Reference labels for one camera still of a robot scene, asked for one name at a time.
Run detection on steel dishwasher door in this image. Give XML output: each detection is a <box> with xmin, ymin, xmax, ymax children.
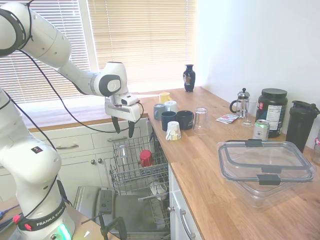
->
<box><xmin>73</xmin><ymin>186</ymin><xmax>171</xmax><ymax>240</ymax></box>

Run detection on beige slatted window blind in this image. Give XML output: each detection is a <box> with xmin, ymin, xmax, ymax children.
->
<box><xmin>87</xmin><ymin>0</ymin><xmax>197</xmax><ymax>94</ymax></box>

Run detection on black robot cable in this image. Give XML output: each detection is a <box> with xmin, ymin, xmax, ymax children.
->
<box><xmin>0</xmin><ymin>0</ymin><xmax>145</xmax><ymax>240</ymax></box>

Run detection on small clear glass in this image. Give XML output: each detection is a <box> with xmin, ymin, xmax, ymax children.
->
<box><xmin>241</xmin><ymin>99</ymin><xmax>258</xmax><ymax>128</ymax></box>

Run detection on white green drink can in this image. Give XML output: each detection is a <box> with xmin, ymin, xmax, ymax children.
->
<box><xmin>252</xmin><ymin>119</ymin><xmax>271</xmax><ymax>141</ymax></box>

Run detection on black protein powder tub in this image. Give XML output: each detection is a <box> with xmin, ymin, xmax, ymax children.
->
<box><xmin>254</xmin><ymin>88</ymin><xmax>289</xmax><ymax>138</ymax></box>

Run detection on plain navy mug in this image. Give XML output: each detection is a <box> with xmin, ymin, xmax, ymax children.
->
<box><xmin>161</xmin><ymin>111</ymin><xmax>178</xmax><ymax>132</ymax></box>

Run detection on dark blue painted vase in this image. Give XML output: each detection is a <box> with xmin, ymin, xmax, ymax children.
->
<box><xmin>183</xmin><ymin>64</ymin><xmax>195</xmax><ymax>93</ymax></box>

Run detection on white patterned mug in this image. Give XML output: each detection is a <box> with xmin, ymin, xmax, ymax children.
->
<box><xmin>165</xmin><ymin>121</ymin><xmax>182</xmax><ymax>141</ymax></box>

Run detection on red white sachet packet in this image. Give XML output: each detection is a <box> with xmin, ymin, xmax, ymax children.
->
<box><xmin>215</xmin><ymin>113</ymin><xmax>240</xmax><ymax>125</ymax></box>

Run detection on clear plastic container base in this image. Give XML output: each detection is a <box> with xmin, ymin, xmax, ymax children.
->
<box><xmin>232</xmin><ymin>174</ymin><xmax>302</xmax><ymax>209</ymax></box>

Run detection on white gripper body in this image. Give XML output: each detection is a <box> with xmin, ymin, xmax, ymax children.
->
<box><xmin>104</xmin><ymin>95</ymin><xmax>144</xmax><ymax>124</ymax></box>

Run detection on grey blue mug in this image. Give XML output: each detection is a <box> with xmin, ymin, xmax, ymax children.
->
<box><xmin>153</xmin><ymin>103</ymin><xmax>166</xmax><ymax>121</ymax></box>

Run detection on navy mug with print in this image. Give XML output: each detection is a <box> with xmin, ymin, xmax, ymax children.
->
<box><xmin>176</xmin><ymin>110</ymin><xmax>195</xmax><ymax>131</ymax></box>

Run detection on black shaker bottle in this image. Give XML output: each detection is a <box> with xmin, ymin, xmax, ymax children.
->
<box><xmin>285</xmin><ymin>100</ymin><xmax>320</xmax><ymax>154</ymax></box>

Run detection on yellow mug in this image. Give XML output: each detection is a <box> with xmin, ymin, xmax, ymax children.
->
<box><xmin>159</xmin><ymin>92</ymin><xmax>172</xmax><ymax>104</ymax></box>

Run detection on lower wire dishwasher rack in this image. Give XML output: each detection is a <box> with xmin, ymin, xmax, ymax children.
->
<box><xmin>149</xmin><ymin>179</ymin><xmax>171</xmax><ymax>232</ymax></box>

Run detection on grey wire dishwasher rack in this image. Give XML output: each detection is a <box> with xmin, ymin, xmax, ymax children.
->
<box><xmin>109</xmin><ymin>134</ymin><xmax>170</xmax><ymax>196</ymax></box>

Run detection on white bowl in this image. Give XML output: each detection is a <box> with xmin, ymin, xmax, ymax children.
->
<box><xmin>149</xmin><ymin>180</ymin><xmax>169</xmax><ymax>201</ymax></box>

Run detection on clear glass in rack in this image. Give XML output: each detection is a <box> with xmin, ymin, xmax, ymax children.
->
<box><xmin>117</xmin><ymin>144</ymin><xmax>129</xmax><ymax>166</ymax></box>

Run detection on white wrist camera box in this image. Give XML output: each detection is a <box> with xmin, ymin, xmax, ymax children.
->
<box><xmin>120</xmin><ymin>94</ymin><xmax>139</xmax><ymax>106</ymax></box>

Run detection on tall clear drinking glass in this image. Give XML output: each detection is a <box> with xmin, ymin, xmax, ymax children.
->
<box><xmin>192</xmin><ymin>107</ymin><xmax>210</xmax><ymax>136</ymax></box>

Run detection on red mug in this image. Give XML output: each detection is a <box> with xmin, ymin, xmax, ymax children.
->
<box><xmin>139</xmin><ymin>149</ymin><xmax>154</xmax><ymax>168</ymax></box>

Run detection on pale blue mug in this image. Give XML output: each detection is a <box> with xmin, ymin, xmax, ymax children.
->
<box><xmin>164</xmin><ymin>100</ymin><xmax>178</xmax><ymax>114</ymax></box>

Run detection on clear container lid black clips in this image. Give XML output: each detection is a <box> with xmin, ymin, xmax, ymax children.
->
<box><xmin>216</xmin><ymin>139</ymin><xmax>317</xmax><ymax>186</ymax></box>

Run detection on black camera stand clamp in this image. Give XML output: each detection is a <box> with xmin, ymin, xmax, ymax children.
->
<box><xmin>81</xmin><ymin>212</ymin><xmax>128</xmax><ymax>240</ymax></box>

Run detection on glass jar red checkered lid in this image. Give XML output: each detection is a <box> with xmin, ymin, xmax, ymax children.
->
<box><xmin>311</xmin><ymin>136</ymin><xmax>320</xmax><ymax>166</ymax></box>

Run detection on metal drawer handle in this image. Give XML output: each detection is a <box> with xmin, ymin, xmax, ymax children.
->
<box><xmin>55</xmin><ymin>142</ymin><xmax>80</xmax><ymax>150</ymax></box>
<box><xmin>179</xmin><ymin>209</ymin><xmax>197</xmax><ymax>240</ymax></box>
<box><xmin>107</xmin><ymin>135</ymin><xmax>129</xmax><ymax>143</ymax></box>

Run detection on white slatted window blind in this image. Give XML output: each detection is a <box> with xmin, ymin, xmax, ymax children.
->
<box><xmin>0</xmin><ymin>0</ymin><xmax>92</xmax><ymax>105</ymax></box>

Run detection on glass French press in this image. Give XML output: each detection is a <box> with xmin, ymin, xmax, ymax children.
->
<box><xmin>229</xmin><ymin>87</ymin><xmax>251</xmax><ymax>119</ymax></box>

